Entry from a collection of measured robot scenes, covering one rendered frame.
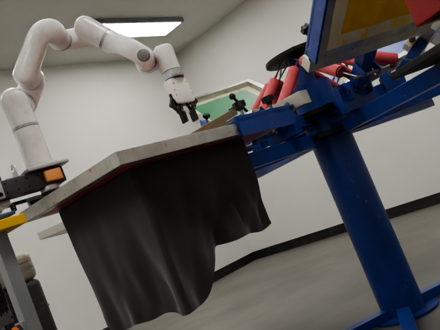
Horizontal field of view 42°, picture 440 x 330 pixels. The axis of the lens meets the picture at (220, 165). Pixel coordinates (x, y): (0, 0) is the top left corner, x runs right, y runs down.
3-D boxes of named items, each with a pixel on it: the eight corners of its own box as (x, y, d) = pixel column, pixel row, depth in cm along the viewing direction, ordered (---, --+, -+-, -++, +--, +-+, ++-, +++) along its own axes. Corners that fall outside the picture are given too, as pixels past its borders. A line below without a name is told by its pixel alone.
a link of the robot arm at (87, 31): (36, 34, 206) (46, 46, 221) (86, 63, 206) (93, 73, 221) (59, -3, 208) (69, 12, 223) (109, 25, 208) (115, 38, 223)
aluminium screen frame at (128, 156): (120, 165, 144) (115, 150, 144) (23, 224, 184) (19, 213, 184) (293, 120, 202) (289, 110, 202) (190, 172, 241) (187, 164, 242)
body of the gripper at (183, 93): (176, 79, 217) (187, 106, 216) (157, 82, 210) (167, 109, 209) (188, 71, 212) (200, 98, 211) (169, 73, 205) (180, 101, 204)
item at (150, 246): (190, 315, 151) (132, 167, 155) (103, 336, 182) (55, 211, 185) (198, 311, 154) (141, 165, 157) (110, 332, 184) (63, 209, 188)
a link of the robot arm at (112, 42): (101, 52, 215) (149, 79, 215) (95, 40, 202) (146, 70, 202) (112, 33, 216) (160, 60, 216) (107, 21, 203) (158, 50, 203)
